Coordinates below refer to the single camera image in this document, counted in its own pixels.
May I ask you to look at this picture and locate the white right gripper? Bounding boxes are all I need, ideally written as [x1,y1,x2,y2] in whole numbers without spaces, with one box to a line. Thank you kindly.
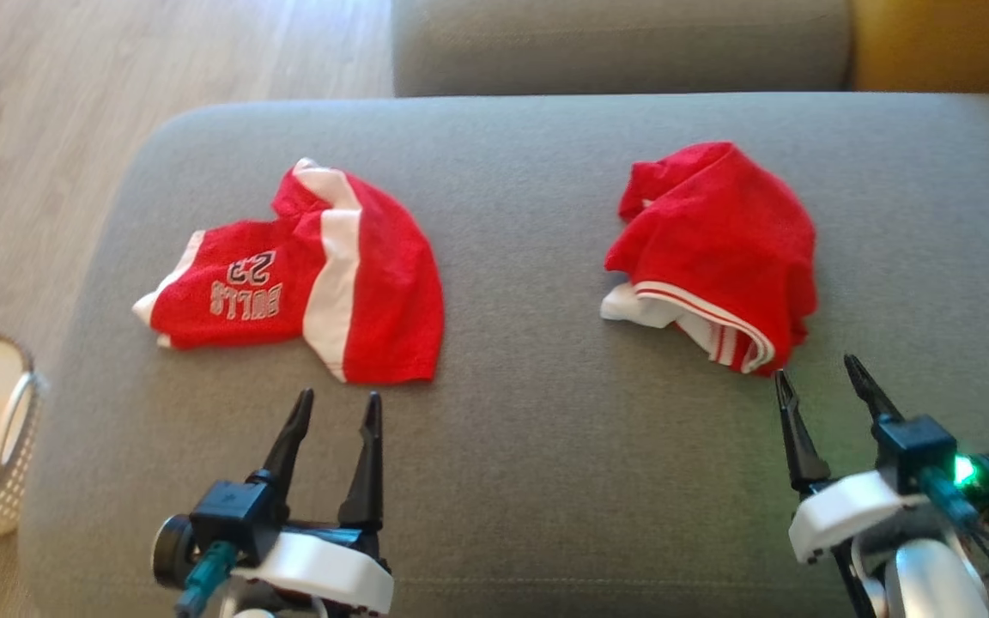
[774,354,989,567]

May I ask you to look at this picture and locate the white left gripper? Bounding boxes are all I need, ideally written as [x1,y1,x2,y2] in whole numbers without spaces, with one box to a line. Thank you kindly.
[151,388,395,615]

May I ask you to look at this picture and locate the red Bulls shorts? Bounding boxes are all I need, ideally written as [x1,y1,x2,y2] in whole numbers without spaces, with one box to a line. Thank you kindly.
[132,158,446,385]

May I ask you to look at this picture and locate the red Bulls jersey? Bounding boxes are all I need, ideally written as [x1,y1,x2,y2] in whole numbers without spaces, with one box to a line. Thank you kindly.
[601,142,819,377]

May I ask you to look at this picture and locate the grey sofa seat cushion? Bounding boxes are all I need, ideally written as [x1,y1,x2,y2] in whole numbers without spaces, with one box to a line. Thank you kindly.
[391,0,856,97]
[18,93,989,618]

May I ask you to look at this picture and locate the yellow sofa back cushion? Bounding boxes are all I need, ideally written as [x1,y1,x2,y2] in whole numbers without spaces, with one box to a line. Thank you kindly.
[851,0,989,94]

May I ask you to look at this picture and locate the right gripper cable teal connector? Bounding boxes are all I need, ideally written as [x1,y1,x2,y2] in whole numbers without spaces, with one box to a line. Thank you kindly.
[919,468,989,618]

